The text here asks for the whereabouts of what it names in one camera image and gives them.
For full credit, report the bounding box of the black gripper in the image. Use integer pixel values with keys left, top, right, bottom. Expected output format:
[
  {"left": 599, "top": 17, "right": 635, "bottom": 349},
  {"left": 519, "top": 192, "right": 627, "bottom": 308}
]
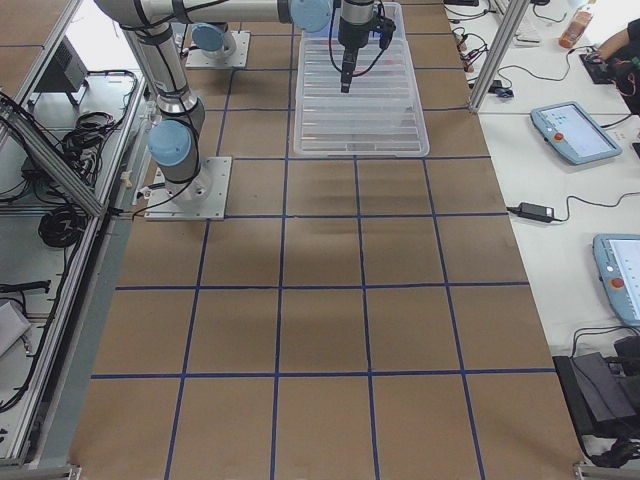
[{"left": 338, "top": 0, "right": 395, "bottom": 94}]

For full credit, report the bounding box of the clear plastic box lid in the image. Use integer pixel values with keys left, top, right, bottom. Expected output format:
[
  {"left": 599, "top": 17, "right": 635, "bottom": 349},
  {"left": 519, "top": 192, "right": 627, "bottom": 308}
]
[{"left": 293, "top": 36, "right": 429, "bottom": 157}]

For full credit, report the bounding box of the person forearm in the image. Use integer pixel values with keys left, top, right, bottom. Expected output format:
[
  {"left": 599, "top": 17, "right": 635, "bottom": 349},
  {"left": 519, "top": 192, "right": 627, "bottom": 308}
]
[{"left": 597, "top": 29, "right": 639, "bottom": 60}]

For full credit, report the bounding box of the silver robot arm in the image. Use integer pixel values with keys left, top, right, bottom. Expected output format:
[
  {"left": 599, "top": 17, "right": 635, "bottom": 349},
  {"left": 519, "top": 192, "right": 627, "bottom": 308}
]
[{"left": 96, "top": 0, "right": 396, "bottom": 197}]

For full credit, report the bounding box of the clear plastic storage box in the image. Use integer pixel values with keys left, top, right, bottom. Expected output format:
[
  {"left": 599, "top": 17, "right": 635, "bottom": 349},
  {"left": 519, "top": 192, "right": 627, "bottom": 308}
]
[{"left": 296, "top": 1, "right": 406, "bottom": 41}]

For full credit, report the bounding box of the blue teach pendant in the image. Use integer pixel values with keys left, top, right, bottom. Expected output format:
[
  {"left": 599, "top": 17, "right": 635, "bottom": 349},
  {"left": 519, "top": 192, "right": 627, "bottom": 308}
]
[
  {"left": 530, "top": 101, "right": 622, "bottom": 165},
  {"left": 592, "top": 234, "right": 639, "bottom": 327}
]

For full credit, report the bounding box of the orange bottle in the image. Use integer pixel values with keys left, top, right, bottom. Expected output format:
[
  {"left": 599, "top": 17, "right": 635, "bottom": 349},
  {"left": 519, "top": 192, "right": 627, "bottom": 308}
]
[{"left": 558, "top": 3, "right": 594, "bottom": 49}]

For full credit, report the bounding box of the black power adapter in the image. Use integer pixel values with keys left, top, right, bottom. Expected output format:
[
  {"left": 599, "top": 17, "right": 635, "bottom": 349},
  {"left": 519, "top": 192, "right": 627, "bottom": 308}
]
[{"left": 507, "top": 202, "right": 555, "bottom": 223}]

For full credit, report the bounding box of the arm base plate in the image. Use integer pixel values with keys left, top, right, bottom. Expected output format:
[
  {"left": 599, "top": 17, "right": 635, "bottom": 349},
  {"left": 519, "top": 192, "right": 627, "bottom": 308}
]
[
  {"left": 143, "top": 157, "right": 232, "bottom": 221},
  {"left": 186, "top": 30, "right": 251, "bottom": 70}
]

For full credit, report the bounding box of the aluminium frame post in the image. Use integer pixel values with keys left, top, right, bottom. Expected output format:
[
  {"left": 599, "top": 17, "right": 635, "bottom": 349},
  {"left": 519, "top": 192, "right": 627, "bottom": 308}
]
[{"left": 468, "top": 0, "right": 528, "bottom": 113}]

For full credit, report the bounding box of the black cable bundle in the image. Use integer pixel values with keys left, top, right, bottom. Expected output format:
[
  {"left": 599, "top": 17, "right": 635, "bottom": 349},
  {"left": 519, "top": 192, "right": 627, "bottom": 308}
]
[{"left": 38, "top": 202, "right": 84, "bottom": 249}]

